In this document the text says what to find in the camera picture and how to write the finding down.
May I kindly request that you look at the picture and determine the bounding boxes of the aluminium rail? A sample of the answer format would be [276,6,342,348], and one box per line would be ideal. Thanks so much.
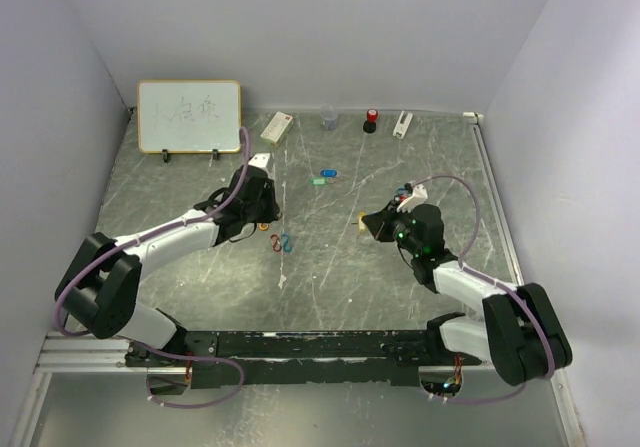
[462,112,524,285]
[35,329,565,374]

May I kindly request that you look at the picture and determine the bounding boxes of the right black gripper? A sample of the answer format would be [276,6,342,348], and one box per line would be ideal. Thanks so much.
[362,200,421,257]

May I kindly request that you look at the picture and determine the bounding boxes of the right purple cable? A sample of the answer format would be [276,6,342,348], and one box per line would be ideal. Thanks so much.
[412,174,559,404]

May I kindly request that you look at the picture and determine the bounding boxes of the white red cardboard box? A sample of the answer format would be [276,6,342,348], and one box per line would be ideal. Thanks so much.
[260,112,293,147]

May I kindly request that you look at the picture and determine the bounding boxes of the white rectangular device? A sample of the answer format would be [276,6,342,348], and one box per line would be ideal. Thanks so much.
[392,111,413,140]

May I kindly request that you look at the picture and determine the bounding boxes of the red black stamp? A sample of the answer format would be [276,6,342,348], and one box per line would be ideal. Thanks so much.
[362,108,379,134]

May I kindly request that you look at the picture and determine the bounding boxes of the yellow key tag with key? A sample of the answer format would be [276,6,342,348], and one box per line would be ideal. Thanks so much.
[355,212,367,234]

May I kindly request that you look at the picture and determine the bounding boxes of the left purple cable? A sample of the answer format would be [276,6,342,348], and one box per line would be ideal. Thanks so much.
[53,126,251,409]

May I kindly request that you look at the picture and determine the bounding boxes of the purple cable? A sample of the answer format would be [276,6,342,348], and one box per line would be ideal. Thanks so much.
[53,126,251,409]
[412,174,559,404]

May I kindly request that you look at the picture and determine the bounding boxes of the blue key tag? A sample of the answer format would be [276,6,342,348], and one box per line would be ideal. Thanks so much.
[320,169,338,178]

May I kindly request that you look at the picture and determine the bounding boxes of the white whiteboard wooden frame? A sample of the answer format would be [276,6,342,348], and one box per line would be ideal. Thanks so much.
[136,79,241,154]

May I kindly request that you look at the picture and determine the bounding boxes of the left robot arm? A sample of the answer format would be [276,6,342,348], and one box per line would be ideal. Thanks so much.
[54,170,280,366]

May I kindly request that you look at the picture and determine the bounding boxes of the right side aluminium rail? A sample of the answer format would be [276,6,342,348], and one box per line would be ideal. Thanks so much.
[462,112,524,285]

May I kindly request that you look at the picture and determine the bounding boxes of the green key tag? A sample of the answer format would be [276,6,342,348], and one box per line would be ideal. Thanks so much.
[311,177,335,186]

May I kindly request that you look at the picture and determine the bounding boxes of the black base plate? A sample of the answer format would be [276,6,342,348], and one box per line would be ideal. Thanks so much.
[125,329,456,389]

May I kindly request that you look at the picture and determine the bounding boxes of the clear plastic cup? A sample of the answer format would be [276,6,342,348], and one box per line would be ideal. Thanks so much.
[320,105,339,131]

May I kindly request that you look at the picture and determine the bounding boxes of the red carabiner clip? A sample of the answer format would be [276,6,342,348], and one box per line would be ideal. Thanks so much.
[270,234,283,252]

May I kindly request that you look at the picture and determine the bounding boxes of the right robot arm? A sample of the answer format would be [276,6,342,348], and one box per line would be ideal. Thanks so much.
[361,204,573,386]

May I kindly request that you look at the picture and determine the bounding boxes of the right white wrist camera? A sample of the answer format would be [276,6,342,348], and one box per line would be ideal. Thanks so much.
[397,183,428,213]

